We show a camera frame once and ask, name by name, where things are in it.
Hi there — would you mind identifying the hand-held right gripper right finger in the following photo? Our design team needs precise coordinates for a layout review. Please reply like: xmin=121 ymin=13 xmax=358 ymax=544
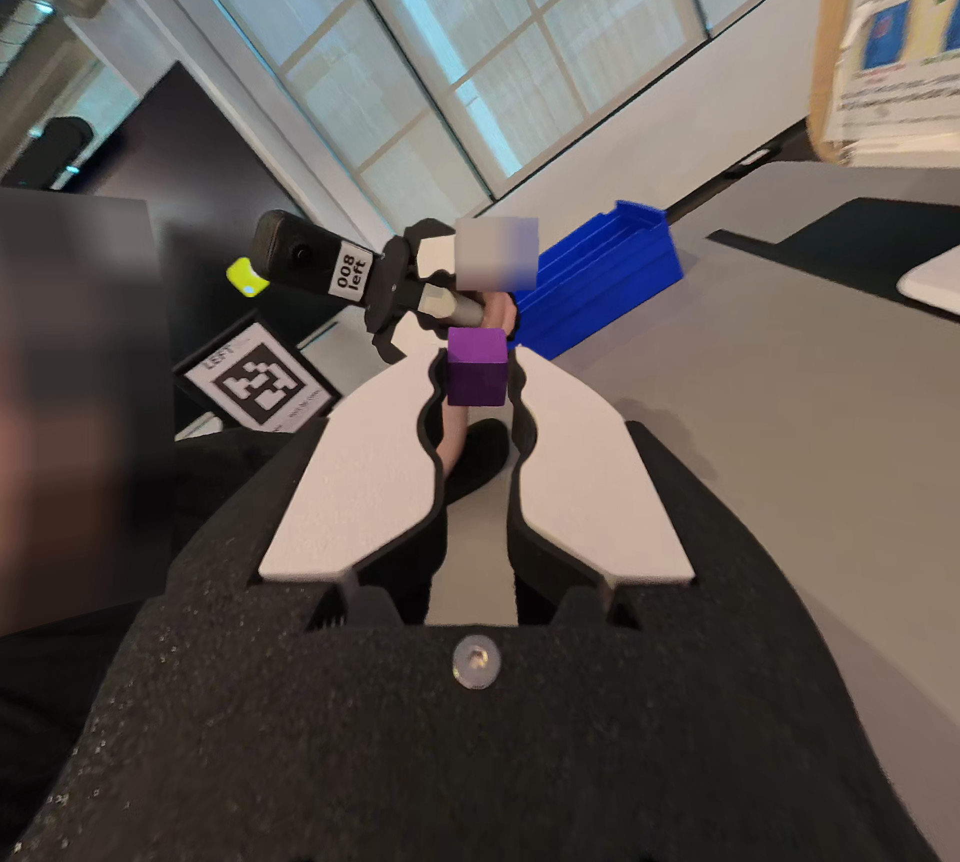
xmin=506 ymin=345 xmax=697 ymax=619

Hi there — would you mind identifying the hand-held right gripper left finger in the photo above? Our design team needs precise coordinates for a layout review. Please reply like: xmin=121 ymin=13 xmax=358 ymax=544
xmin=257 ymin=350 xmax=453 ymax=625

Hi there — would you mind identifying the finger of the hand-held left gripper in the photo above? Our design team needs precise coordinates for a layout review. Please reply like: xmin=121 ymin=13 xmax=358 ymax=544
xmin=416 ymin=234 xmax=459 ymax=280

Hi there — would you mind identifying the purple wooden cube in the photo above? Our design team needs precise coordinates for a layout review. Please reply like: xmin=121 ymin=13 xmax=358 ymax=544
xmin=446 ymin=326 xmax=511 ymax=407

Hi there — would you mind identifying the blue plastic bin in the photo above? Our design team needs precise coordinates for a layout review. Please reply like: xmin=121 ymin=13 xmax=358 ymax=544
xmin=513 ymin=200 xmax=684 ymax=361

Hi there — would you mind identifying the person's left forearm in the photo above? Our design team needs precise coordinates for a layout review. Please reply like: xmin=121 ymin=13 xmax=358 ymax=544
xmin=438 ymin=405 xmax=474 ymax=477

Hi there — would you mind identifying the person's left hand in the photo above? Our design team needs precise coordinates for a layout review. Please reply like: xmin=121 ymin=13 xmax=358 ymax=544
xmin=486 ymin=291 xmax=520 ymax=352

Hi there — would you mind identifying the black framed marker sign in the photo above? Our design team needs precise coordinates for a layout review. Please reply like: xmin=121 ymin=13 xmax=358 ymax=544
xmin=174 ymin=322 xmax=342 ymax=436

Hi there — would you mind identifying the dark panel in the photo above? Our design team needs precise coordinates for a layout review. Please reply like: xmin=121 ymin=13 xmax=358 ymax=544
xmin=90 ymin=60 xmax=354 ymax=353

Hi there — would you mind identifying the large grid window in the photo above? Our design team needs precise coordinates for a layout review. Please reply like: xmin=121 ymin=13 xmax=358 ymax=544
xmin=183 ymin=0 xmax=830 ymax=218

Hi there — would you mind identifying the black desk inlay plate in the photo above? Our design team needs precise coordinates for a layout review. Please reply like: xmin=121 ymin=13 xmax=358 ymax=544
xmin=705 ymin=197 xmax=960 ymax=312

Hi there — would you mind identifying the white stand base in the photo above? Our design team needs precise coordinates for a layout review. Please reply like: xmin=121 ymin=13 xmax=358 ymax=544
xmin=896 ymin=243 xmax=960 ymax=319

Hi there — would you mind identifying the wooden display board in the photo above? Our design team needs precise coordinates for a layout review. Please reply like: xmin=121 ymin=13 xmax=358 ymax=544
xmin=808 ymin=0 xmax=960 ymax=166

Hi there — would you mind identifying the printed instruction sheet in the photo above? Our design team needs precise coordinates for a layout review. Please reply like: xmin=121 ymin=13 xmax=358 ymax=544
xmin=825 ymin=0 xmax=960 ymax=151

